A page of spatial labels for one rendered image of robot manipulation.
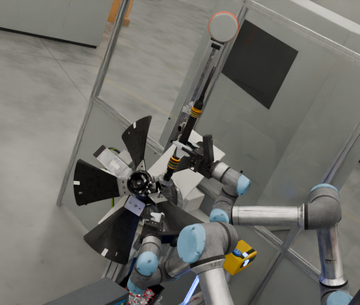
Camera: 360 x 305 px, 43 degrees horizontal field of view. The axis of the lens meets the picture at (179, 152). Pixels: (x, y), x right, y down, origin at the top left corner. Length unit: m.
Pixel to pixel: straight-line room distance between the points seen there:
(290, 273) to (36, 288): 1.57
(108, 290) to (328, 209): 0.83
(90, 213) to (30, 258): 0.56
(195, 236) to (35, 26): 6.27
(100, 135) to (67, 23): 4.38
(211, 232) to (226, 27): 1.32
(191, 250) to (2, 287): 1.87
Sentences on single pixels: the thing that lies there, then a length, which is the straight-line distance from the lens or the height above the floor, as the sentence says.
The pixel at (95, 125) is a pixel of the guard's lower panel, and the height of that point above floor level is 0.81.
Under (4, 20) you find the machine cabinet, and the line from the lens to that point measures 7.33.
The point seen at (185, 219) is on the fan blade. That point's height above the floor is 1.18.
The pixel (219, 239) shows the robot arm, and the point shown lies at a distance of 1.51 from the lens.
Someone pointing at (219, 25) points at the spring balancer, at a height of 1.89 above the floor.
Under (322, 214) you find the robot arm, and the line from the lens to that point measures 1.76.
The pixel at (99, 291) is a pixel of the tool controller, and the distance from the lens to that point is 1.49.
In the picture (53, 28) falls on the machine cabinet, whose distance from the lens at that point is 7.55.
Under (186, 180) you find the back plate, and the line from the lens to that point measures 2.34.
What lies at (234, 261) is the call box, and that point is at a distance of 2.20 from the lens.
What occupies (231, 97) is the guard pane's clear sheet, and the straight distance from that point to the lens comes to 2.65.
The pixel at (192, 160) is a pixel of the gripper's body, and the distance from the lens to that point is 1.93.
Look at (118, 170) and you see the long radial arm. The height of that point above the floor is 1.11.
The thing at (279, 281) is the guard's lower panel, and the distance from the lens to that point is 2.71.
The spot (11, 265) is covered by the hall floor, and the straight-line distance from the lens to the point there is 3.29.
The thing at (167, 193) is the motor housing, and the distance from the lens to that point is 2.20.
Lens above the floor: 2.27
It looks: 25 degrees down
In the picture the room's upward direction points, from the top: 24 degrees clockwise
